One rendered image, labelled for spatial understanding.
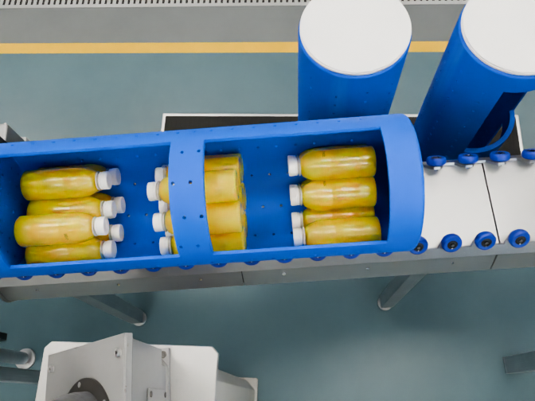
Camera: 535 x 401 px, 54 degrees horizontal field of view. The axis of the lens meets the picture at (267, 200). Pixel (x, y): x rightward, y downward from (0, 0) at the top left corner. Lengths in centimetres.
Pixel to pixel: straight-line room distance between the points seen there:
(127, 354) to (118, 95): 199
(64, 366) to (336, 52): 91
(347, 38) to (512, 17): 41
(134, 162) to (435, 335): 140
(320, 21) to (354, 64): 15
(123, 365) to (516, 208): 96
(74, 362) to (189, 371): 20
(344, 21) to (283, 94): 114
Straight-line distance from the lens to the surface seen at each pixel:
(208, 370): 99
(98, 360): 84
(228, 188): 104
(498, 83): 144
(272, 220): 123
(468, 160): 132
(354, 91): 138
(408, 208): 100
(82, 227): 114
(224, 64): 262
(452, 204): 133
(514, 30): 148
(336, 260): 124
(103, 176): 117
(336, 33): 139
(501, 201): 136
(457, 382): 220
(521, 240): 130
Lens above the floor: 212
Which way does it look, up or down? 69 degrees down
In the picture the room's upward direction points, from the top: 9 degrees counter-clockwise
